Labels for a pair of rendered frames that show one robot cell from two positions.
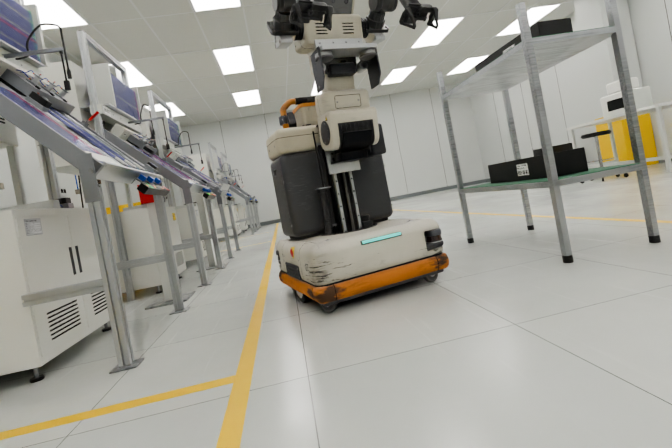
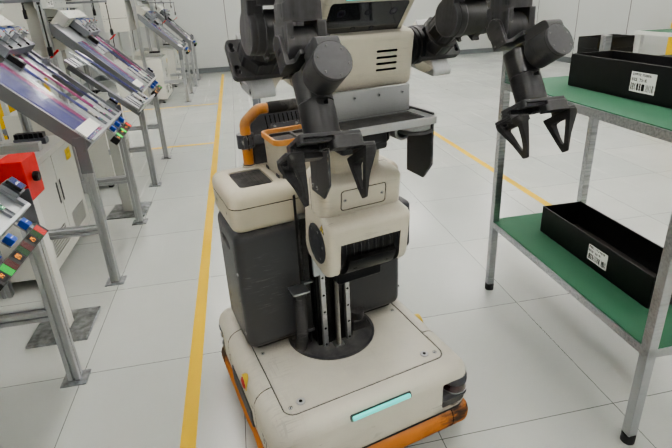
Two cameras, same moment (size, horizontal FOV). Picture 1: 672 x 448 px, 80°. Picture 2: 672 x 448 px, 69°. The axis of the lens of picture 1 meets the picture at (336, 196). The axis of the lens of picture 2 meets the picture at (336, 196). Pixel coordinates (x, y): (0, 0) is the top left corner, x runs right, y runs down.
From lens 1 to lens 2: 1.04 m
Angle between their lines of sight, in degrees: 22
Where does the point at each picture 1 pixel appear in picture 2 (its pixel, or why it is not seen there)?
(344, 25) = (380, 55)
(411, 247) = (421, 408)
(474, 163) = not seen: hidden behind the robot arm
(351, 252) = (334, 434)
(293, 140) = (259, 213)
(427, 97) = not seen: outside the picture
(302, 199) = (266, 299)
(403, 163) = not seen: hidden behind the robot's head
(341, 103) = (352, 201)
